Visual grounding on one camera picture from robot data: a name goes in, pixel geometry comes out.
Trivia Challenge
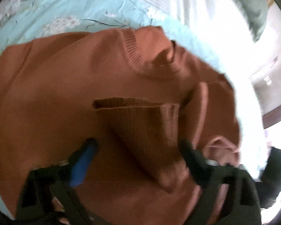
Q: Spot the rust orange knit sweater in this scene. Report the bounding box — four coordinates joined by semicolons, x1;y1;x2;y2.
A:
0;26;240;224

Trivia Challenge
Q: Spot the green cloth on bed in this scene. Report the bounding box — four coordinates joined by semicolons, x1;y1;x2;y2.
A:
233;0;268;42

